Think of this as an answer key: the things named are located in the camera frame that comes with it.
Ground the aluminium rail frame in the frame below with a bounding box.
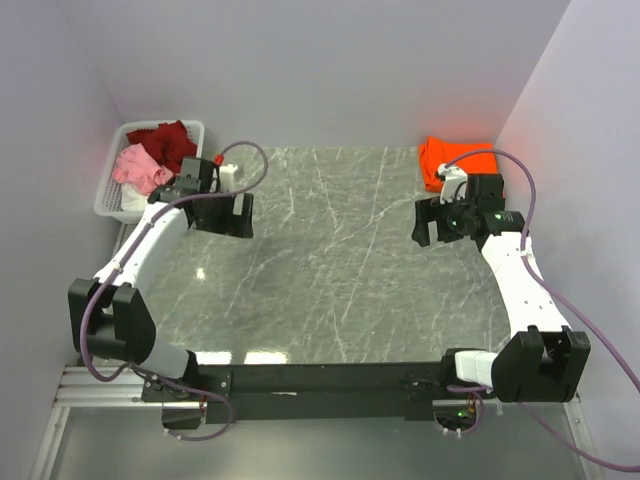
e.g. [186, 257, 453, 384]
[27, 219, 606, 480]

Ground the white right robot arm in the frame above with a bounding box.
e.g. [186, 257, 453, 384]
[411, 166, 591, 403]

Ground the white t shirt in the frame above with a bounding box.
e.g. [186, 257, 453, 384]
[120, 183, 147, 212]

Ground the pink t shirt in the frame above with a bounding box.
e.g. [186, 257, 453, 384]
[112, 144, 174, 196]

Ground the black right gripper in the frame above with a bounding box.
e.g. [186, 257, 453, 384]
[411, 191, 476, 248]

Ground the white plastic laundry basket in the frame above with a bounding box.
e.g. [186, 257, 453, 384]
[94, 120, 205, 224]

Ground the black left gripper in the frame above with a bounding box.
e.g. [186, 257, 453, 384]
[193, 187, 252, 238]

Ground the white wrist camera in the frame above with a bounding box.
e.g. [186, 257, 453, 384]
[218, 164, 244, 193]
[437, 164, 468, 205]

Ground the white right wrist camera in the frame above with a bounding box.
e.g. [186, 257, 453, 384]
[437, 164, 468, 205]

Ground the folded orange t shirt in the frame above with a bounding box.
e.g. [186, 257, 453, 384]
[418, 136, 499, 194]

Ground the dark red t shirt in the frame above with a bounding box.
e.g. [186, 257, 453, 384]
[126, 120, 197, 174]

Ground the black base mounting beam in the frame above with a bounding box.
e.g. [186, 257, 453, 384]
[140, 362, 501, 431]

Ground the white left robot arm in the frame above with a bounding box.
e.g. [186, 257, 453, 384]
[68, 158, 254, 402]

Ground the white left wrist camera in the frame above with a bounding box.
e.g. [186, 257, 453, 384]
[218, 164, 244, 193]

